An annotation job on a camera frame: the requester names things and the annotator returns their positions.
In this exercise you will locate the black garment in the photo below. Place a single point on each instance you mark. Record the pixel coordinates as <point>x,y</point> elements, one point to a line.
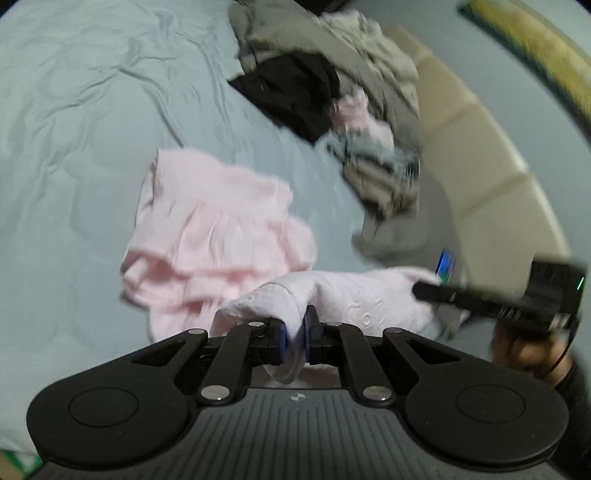
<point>291,92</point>

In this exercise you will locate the person's right forearm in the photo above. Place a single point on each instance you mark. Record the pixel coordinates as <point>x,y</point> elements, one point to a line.
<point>577,392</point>

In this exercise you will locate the grey crumpled garment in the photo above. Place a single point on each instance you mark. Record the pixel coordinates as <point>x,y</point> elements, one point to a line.
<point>374,150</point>

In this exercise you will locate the small pink garment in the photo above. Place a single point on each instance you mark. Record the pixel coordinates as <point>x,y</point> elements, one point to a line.
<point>360,113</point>

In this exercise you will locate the person's right hand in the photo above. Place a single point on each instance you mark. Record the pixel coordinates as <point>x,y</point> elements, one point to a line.
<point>521,355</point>

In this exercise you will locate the bed with blue-grey sheet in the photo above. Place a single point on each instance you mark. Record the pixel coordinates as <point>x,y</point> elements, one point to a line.
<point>69,138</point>

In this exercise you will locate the beige blanket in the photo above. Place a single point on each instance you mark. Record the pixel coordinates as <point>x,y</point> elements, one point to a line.
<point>369,46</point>

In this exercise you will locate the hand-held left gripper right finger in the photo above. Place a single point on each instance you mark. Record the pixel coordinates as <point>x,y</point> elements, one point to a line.
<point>310,341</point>

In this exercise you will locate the smartphone with lit screen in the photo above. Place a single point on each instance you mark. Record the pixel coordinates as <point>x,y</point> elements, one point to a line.
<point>445,265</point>

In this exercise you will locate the taupe crumpled garment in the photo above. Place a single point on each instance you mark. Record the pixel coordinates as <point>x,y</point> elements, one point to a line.
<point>378,189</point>

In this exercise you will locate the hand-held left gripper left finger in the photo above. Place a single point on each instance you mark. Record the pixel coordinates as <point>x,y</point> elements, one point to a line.
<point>279,341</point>

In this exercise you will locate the framed wall painting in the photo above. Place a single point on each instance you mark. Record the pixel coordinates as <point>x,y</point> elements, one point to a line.
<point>531,37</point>

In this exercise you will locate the pink embossed pants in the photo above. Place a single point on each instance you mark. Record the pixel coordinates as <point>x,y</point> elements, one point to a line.
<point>207,221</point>

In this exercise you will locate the grey-brown duvet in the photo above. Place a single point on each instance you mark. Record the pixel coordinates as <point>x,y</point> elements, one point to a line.
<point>406,235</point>

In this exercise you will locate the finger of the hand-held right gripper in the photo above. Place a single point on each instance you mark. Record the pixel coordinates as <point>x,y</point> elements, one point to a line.
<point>434,291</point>

